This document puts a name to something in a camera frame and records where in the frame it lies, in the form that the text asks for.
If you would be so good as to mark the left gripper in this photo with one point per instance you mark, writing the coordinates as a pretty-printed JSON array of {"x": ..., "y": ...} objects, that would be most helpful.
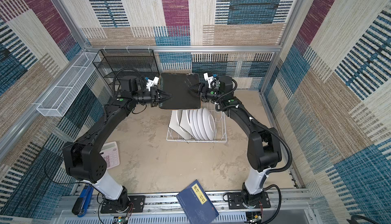
[{"x": 155, "y": 96}]

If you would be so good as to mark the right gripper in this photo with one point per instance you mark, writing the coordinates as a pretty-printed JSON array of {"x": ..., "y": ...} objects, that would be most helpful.
[{"x": 201, "y": 85}]

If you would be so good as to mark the white square plate black rim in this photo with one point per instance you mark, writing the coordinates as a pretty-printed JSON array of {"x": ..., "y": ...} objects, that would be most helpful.
[{"x": 175, "y": 124}]

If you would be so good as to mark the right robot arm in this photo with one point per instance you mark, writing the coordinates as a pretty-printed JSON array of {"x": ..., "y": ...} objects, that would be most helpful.
[{"x": 267, "y": 151}]

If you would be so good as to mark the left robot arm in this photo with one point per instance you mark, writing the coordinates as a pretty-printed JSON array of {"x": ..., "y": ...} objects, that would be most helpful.
[{"x": 82, "y": 157}]

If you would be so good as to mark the black mesh shelf rack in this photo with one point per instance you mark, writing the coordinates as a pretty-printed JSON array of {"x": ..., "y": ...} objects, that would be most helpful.
[{"x": 114, "y": 64}]

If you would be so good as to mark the pink white calculator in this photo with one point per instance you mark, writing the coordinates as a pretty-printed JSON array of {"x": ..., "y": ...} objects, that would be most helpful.
[{"x": 110, "y": 154}]

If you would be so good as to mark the blue book yellow label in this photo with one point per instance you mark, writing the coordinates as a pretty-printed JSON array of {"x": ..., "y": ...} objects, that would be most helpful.
[{"x": 196, "y": 204}]

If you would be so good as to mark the blue stapler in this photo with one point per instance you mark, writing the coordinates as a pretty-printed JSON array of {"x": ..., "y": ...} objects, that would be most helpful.
[{"x": 81, "y": 205}]

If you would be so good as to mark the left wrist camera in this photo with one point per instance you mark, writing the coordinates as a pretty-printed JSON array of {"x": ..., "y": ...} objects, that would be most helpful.
[{"x": 151, "y": 83}]

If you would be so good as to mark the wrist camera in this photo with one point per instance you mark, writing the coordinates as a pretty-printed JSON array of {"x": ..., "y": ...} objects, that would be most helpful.
[
  {"x": 211, "y": 79},
  {"x": 151, "y": 83}
]

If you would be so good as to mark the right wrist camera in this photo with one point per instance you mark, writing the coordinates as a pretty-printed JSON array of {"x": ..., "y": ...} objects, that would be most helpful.
[{"x": 211, "y": 79}]

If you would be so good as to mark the white wire dish rack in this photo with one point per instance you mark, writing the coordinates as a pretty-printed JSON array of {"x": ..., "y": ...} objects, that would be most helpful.
[{"x": 220, "y": 124}]

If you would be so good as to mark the white mesh wall basket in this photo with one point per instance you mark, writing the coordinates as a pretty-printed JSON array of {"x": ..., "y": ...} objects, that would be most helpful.
[{"x": 64, "y": 93}]

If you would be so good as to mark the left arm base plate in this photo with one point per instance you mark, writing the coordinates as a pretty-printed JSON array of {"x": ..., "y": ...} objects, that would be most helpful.
[{"x": 134, "y": 204}]

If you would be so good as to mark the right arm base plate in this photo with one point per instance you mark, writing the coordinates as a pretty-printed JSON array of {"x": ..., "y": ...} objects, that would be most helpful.
[{"x": 242, "y": 200}]

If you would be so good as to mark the aluminium front rail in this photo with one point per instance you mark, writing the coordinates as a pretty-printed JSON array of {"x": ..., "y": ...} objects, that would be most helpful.
[{"x": 163, "y": 208}]

